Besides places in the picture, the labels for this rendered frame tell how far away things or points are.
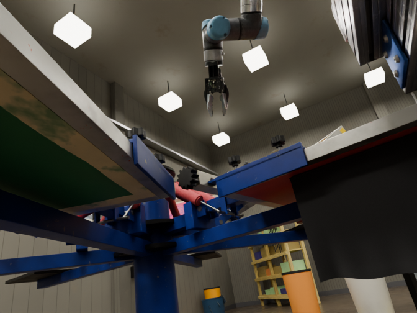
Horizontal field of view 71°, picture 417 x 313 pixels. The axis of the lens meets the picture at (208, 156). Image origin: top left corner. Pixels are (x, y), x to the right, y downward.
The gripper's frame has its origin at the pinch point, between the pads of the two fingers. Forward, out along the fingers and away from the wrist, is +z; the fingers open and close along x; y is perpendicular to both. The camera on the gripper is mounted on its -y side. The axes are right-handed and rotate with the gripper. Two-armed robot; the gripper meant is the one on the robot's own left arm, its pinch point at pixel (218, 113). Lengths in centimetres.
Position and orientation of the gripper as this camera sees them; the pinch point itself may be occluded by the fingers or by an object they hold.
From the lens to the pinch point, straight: 122.1
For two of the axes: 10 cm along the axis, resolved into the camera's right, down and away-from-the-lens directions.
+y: -1.2, 2.0, -9.7
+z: 0.7, 9.8, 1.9
